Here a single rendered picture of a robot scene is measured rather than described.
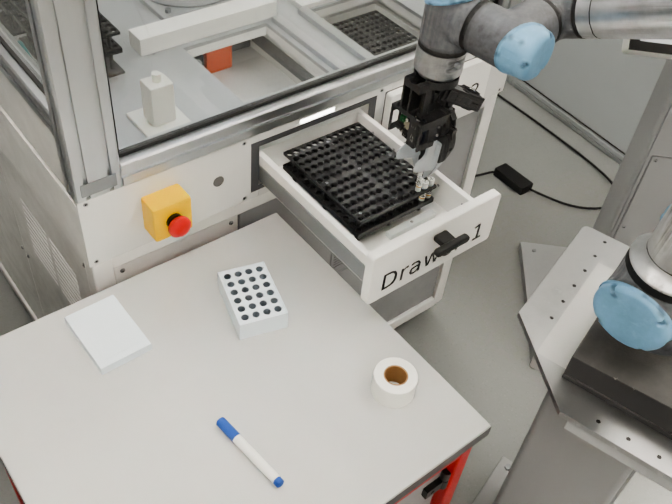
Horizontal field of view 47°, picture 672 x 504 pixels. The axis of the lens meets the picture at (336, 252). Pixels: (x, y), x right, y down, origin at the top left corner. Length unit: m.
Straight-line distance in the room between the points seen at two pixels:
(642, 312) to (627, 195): 1.12
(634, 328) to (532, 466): 0.58
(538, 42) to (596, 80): 2.08
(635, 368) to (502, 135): 1.93
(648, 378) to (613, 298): 0.22
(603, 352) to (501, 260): 1.31
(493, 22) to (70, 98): 0.59
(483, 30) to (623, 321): 0.45
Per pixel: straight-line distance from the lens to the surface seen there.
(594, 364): 1.31
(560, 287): 1.48
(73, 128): 1.20
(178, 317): 1.33
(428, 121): 1.22
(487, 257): 2.60
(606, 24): 1.16
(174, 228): 1.30
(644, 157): 2.15
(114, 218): 1.32
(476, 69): 1.71
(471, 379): 2.26
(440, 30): 1.15
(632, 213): 2.27
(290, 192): 1.37
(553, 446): 1.58
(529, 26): 1.10
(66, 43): 1.12
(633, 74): 3.06
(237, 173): 1.41
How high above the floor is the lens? 1.78
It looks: 45 degrees down
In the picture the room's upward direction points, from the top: 7 degrees clockwise
